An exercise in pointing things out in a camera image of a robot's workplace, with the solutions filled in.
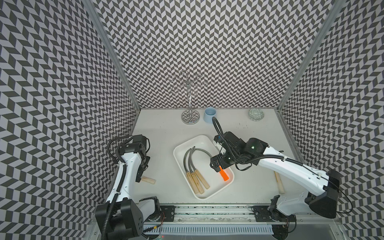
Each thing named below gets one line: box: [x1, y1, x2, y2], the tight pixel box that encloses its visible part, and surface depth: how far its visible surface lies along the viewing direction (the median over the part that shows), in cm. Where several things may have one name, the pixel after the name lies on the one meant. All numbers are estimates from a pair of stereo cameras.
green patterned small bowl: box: [248, 108, 265, 122], surface depth 114 cm
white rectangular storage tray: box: [173, 135, 235, 201], surface depth 87 cm
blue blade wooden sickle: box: [141, 176, 157, 185], surface depth 84 cm
